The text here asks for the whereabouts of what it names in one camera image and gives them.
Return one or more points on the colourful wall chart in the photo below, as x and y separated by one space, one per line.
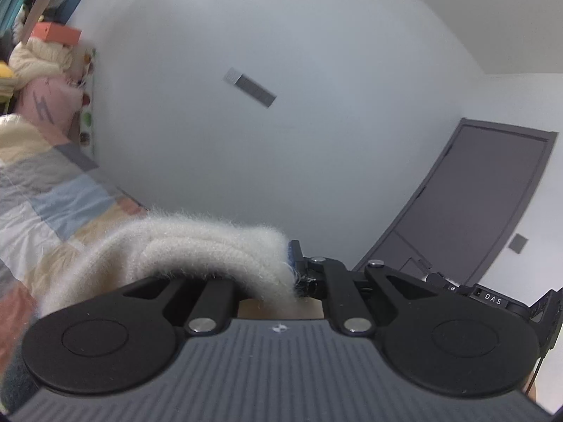
88 118

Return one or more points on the grey door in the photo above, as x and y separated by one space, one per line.
475 193

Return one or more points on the orange box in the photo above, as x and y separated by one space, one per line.
55 33

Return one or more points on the cream navy striped sweater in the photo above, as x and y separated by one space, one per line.
198 246

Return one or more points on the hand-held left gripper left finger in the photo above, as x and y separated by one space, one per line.
211 300

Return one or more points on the small grey wall switch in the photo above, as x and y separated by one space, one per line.
518 242

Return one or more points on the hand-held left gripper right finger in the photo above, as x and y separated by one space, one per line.
294 260

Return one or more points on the pink plush pillow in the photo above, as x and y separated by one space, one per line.
57 96

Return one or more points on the yellow cloth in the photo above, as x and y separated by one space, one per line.
6 72

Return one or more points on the grey wall panel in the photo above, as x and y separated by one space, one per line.
250 88

